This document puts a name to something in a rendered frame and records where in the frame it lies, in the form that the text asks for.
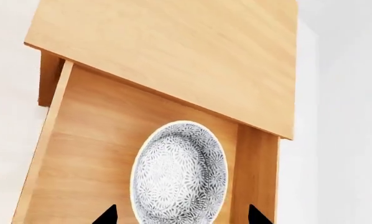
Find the patterned grey white bowl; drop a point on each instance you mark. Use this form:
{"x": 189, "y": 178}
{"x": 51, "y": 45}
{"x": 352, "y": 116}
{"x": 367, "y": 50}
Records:
{"x": 179, "y": 172}

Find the light wooden cabinet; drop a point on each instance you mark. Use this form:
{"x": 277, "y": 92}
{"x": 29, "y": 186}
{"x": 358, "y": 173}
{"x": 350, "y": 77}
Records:
{"x": 186, "y": 58}

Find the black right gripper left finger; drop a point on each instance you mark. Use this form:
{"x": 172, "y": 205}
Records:
{"x": 109, "y": 217}

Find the open wooden drawer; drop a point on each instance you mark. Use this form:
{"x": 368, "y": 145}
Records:
{"x": 117, "y": 151}

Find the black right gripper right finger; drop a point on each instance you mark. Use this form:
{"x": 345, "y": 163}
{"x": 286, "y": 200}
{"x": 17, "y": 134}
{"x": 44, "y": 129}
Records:
{"x": 257, "y": 215}

